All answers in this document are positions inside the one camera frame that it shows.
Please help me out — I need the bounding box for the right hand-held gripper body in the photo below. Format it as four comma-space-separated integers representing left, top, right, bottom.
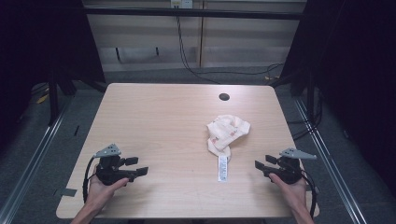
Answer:
264, 147, 318, 186

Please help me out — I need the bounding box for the person's left hand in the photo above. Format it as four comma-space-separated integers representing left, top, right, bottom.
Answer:
87, 163, 130, 213

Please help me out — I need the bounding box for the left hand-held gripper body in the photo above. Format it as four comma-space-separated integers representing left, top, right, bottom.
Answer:
93, 143, 137, 187

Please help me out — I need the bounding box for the person's right hand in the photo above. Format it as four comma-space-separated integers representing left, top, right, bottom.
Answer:
268, 172, 308, 213

